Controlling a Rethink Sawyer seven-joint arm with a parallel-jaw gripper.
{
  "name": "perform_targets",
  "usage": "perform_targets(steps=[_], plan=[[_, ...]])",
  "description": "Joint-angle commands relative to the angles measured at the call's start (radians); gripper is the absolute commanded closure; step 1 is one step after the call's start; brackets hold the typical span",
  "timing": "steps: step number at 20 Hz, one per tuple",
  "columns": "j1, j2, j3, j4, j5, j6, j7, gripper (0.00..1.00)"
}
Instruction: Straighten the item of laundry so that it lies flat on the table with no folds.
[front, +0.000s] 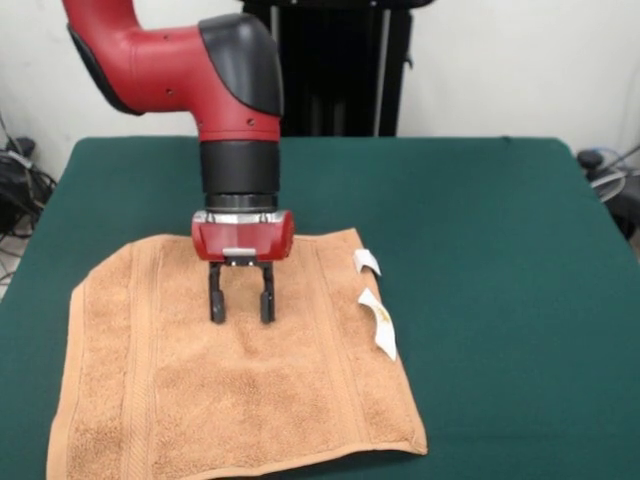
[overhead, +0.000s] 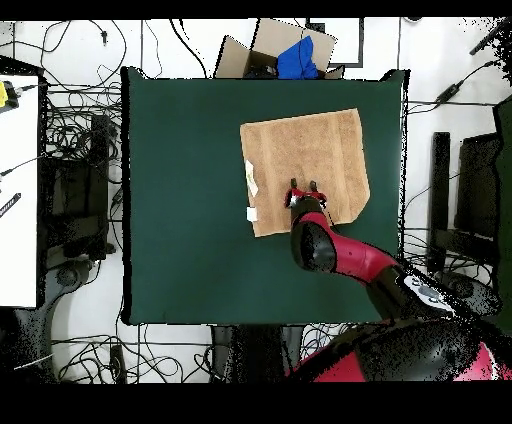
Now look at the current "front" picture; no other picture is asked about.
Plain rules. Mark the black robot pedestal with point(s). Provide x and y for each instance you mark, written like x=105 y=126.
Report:
x=340 y=75

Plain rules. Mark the dark green table cloth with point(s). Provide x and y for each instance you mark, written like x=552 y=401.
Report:
x=500 y=300

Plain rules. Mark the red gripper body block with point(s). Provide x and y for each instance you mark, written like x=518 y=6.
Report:
x=245 y=240

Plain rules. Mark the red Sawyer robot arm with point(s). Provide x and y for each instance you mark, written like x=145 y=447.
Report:
x=200 y=75

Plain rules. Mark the tan terry towel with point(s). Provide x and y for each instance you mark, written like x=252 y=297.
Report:
x=250 y=375

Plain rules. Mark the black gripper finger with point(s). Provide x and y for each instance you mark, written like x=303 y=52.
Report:
x=217 y=297
x=266 y=300

